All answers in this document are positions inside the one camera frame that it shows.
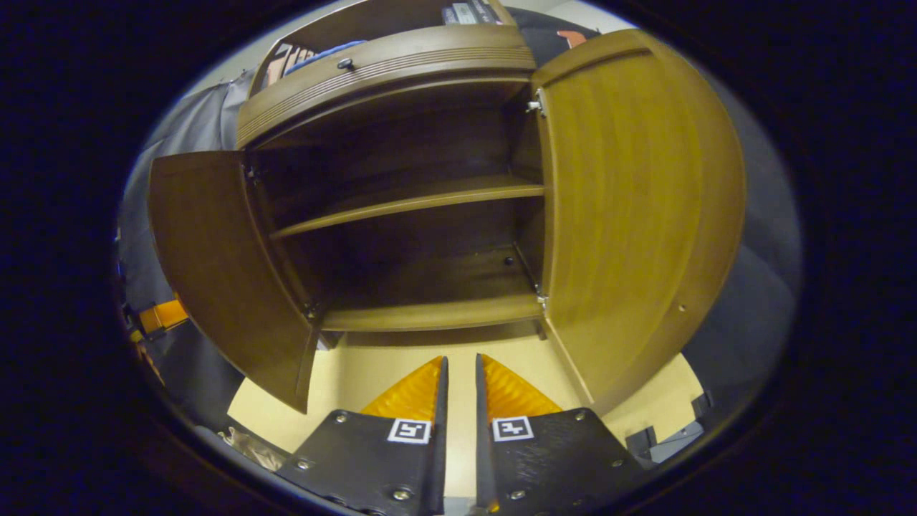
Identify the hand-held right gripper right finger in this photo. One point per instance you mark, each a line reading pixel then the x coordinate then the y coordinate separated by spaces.
pixel 483 444

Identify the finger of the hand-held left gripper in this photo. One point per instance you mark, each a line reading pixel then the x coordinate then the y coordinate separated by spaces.
pixel 165 315

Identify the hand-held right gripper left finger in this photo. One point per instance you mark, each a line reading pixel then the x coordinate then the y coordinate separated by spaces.
pixel 437 444

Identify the wooden cabinet door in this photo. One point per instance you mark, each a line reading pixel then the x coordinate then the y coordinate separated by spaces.
pixel 630 215
pixel 215 272

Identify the wooden double-door shoe cabinet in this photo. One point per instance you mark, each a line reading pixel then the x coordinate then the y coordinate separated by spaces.
pixel 430 279

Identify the crumpled plastic wrap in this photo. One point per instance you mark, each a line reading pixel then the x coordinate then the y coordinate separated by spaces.
pixel 251 448

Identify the grey metal part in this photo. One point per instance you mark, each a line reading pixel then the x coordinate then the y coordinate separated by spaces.
pixel 673 441

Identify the wooden inner shelf board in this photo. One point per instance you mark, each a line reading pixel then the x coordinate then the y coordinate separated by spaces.
pixel 430 197

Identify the blue folded towel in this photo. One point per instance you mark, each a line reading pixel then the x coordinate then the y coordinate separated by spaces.
pixel 322 59

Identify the wooden drawer with black knob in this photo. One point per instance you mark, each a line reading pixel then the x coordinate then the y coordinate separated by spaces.
pixel 430 57

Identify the white spine book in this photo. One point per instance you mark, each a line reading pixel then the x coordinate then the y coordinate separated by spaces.
pixel 458 12

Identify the dark spine book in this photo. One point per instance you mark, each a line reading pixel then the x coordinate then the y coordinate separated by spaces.
pixel 491 11

